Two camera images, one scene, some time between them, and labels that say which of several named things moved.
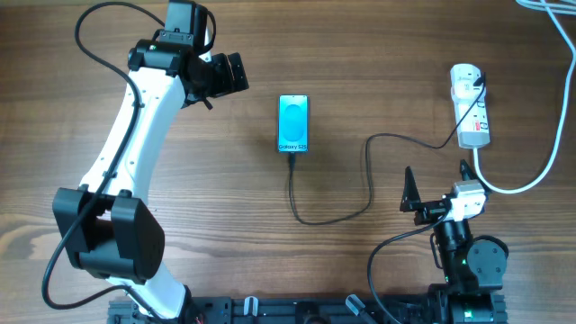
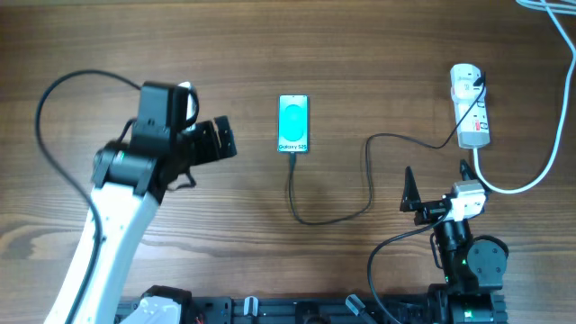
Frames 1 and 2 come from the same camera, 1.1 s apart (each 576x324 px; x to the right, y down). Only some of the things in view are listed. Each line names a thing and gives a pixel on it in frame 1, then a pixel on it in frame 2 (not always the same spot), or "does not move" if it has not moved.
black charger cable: (480, 83) does not move
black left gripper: (225, 85) to (211, 147)
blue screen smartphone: (293, 123) does not move
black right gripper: (430, 211) does not move
